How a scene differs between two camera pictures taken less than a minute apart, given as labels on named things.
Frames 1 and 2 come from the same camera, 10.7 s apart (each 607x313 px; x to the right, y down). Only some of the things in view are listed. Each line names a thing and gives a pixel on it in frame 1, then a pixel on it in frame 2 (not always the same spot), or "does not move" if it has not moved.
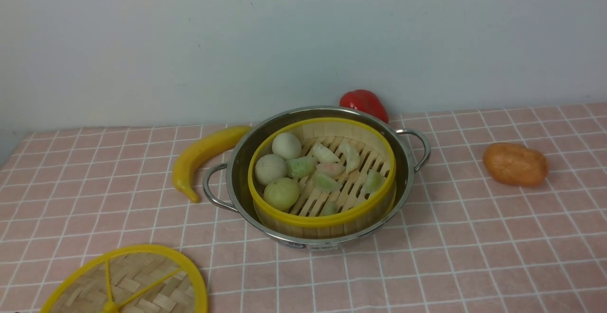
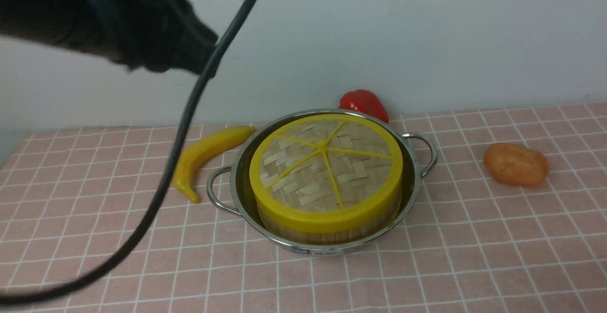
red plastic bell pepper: x=363 y=100 does not move
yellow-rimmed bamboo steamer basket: x=323 y=178 -> x=354 y=234
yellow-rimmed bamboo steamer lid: x=133 y=279 -> x=326 y=172
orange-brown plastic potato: x=513 y=164 does not move
